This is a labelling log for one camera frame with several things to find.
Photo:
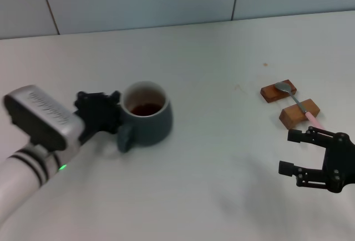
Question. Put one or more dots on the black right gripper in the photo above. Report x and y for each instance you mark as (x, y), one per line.
(341, 163)

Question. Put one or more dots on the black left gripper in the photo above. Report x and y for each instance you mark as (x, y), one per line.
(95, 113)

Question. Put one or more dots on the grey ceramic cup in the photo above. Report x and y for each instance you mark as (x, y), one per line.
(155, 130)

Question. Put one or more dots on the dark brown liquid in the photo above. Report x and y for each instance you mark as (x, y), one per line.
(145, 110)

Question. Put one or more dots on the light brown wooden block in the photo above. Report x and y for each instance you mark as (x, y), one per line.
(291, 115)

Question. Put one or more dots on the reddish brown wooden block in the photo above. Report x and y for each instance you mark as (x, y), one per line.
(270, 92)

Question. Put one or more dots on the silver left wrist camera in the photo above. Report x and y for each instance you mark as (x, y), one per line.
(41, 113)

